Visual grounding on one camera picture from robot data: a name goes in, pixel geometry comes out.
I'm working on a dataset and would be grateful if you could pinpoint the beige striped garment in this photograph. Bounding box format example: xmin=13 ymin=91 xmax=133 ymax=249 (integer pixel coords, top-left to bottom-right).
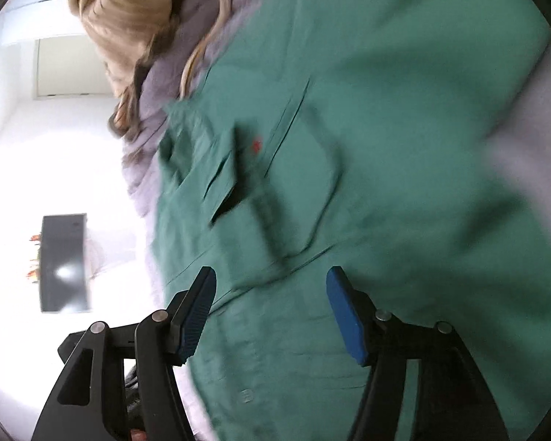
xmin=68 ymin=0 xmax=175 ymax=98

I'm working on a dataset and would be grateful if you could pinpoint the white door panel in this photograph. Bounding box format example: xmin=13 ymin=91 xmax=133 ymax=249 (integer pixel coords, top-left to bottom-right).
xmin=34 ymin=34 xmax=114 ymax=100

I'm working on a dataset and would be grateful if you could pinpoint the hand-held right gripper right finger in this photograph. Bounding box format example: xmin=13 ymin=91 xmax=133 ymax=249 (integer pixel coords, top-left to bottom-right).
xmin=326 ymin=265 xmax=510 ymax=441

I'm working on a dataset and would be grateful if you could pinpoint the beige drawstring cord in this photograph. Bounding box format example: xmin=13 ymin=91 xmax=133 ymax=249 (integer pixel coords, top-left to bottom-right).
xmin=181 ymin=0 xmax=233 ymax=99

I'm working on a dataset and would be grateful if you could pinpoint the lavender quilted bedspread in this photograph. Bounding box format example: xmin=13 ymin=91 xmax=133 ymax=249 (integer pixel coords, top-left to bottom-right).
xmin=122 ymin=23 xmax=551 ymax=441

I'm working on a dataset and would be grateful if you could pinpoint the black wall television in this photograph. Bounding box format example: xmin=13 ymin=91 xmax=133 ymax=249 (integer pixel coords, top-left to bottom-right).
xmin=40 ymin=214 xmax=91 ymax=313

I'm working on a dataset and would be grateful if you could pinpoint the green shirt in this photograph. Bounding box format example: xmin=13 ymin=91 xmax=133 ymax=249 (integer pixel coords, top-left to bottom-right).
xmin=149 ymin=0 xmax=551 ymax=441

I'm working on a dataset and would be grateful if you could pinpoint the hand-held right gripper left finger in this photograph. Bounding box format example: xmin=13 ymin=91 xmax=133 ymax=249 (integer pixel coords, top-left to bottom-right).
xmin=31 ymin=265 xmax=218 ymax=441

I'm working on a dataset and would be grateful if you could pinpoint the grey garment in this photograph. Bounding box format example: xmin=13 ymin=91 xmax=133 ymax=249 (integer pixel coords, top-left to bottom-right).
xmin=138 ymin=0 xmax=262 ymax=120

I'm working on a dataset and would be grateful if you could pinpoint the brown fuzzy garment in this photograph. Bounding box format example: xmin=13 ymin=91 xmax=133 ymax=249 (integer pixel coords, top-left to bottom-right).
xmin=107 ymin=0 xmax=212 ymax=141

